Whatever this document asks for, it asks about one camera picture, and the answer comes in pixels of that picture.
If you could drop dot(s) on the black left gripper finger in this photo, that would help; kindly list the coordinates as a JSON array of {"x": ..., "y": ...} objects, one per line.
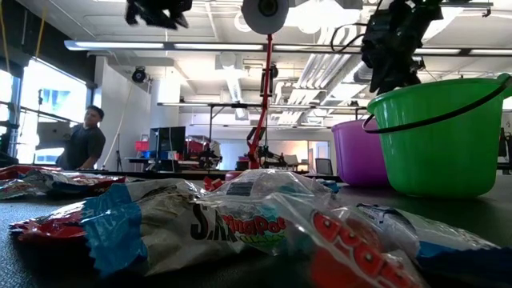
[
  {"x": 132, "y": 12},
  {"x": 179, "y": 21}
]

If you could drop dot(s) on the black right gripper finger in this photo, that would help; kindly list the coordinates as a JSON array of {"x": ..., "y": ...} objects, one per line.
[
  {"x": 382, "y": 80},
  {"x": 403, "y": 76}
]

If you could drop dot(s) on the red Skittles candy packet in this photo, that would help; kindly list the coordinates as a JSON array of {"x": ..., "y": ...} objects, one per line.
[
  {"x": 92, "y": 182},
  {"x": 24, "y": 172},
  {"x": 48, "y": 228},
  {"x": 212, "y": 184}
]

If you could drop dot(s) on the white blue candy bar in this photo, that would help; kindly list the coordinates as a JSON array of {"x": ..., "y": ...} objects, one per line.
[
  {"x": 330, "y": 186},
  {"x": 168, "y": 232},
  {"x": 452, "y": 248}
]

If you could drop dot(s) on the ceiling light strip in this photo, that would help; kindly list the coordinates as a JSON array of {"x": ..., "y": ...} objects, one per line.
[{"x": 120, "y": 45}]

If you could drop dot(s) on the black round ceiling fixture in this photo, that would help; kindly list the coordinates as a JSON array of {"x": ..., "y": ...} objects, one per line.
[{"x": 138, "y": 75}]

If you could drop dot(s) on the red desk lamp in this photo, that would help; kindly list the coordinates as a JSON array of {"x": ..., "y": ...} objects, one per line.
[{"x": 252, "y": 20}]

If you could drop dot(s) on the purple plastic bucket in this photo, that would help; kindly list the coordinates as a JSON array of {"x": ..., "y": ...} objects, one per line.
[{"x": 356, "y": 156}]

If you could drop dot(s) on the green plastic bucket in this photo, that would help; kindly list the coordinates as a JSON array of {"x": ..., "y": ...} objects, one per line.
[{"x": 440, "y": 160}]

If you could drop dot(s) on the grey office chair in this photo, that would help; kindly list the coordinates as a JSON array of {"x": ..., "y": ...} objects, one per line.
[{"x": 324, "y": 166}]

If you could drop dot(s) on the black computer monitor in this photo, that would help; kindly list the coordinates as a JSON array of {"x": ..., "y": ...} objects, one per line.
[{"x": 168, "y": 140}]

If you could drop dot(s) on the large window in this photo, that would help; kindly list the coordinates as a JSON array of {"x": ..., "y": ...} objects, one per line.
[{"x": 40, "y": 92}]

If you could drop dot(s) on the red storage bin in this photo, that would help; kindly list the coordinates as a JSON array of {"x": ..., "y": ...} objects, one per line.
[{"x": 142, "y": 146}]

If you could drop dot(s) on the person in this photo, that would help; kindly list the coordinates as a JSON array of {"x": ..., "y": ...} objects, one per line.
[{"x": 84, "y": 144}]

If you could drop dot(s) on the background desk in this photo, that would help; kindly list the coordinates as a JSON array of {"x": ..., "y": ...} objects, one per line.
[{"x": 176, "y": 162}]

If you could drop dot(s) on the black table mat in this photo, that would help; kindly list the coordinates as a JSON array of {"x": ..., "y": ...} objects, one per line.
[{"x": 460, "y": 208}]

